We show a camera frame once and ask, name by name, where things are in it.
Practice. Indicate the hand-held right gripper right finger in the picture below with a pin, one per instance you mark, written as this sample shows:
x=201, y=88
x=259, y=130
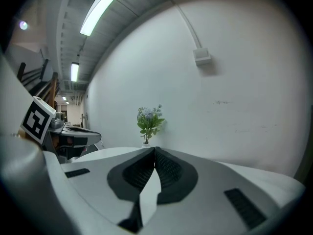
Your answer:
x=210, y=192

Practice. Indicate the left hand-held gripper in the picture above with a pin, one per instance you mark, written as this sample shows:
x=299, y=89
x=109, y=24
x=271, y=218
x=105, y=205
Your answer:
x=36, y=120

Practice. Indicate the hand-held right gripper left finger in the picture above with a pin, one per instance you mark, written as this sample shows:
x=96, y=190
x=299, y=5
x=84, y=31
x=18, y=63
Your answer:
x=97, y=177

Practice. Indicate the white ribbed vase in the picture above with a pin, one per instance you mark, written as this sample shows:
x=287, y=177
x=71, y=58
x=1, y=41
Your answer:
x=146, y=145

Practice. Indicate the blue flower bouquet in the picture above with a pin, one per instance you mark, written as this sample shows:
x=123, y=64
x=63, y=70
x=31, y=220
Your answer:
x=149, y=124

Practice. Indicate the short ceiling light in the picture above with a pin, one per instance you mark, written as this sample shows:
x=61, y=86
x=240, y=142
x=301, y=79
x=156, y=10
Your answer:
x=74, y=71

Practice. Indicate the stacked dark wooden furniture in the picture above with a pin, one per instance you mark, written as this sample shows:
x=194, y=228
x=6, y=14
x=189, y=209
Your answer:
x=40, y=82

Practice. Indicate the long ceiling light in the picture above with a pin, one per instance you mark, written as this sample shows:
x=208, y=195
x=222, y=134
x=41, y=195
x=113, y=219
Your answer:
x=102, y=8

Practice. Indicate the grey gripper-mounted camera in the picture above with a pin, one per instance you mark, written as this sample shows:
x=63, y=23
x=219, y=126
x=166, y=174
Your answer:
x=58, y=121

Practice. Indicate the white wall switch box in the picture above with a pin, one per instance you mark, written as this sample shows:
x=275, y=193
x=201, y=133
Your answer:
x=202, y=56

